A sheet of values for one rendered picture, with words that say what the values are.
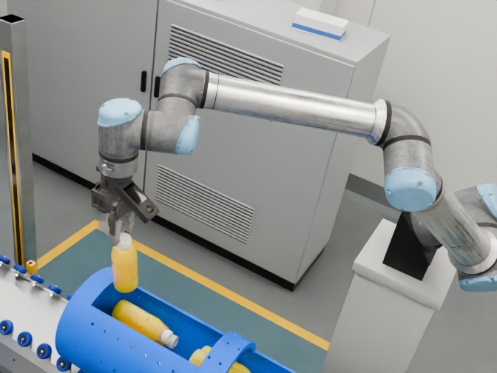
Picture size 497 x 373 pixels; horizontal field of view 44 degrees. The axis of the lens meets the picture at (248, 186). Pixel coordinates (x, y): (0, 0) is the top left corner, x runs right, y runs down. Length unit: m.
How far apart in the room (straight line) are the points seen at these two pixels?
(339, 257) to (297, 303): 0.53
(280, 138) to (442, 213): 1.60
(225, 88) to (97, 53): 2.22
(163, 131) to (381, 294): 1.15
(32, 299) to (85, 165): 2.01
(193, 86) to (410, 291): 1.11
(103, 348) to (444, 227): 0.94
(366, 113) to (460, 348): 2.37
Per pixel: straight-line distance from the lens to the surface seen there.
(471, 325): 3.86
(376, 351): 2.39
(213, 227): 3.58
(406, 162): 1.47
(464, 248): 1.81
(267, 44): 2.95
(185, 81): 1.42
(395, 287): 2.16
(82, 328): 1.69
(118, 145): 1.37
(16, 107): 2.13
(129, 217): 1.54
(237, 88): 1.43
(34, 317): 2.06
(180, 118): 1.36
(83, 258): 3.63
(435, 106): 4.13
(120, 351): 1.64
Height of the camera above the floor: 2.43
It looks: 34 degrees down
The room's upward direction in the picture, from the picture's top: 11 degrees clockwise
